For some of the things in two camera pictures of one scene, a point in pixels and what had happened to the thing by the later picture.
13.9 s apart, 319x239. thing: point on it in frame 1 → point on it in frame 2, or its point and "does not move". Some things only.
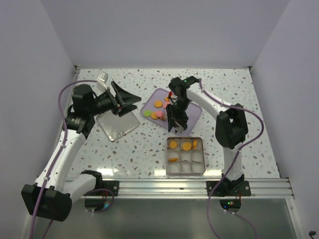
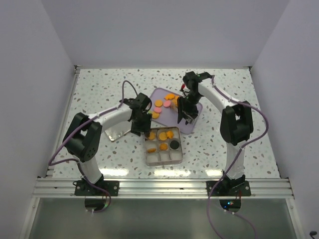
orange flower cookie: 172,144 → 151,136
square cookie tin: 185,156 → 163,146
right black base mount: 229,188 does not move
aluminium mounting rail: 197,189 does not move
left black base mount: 111,185 does not move
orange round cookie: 153,115 does not move
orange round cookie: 158,104 does not move
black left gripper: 120,102 → 145,128
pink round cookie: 165,103 → 157,109
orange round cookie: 186,146 → 162,136
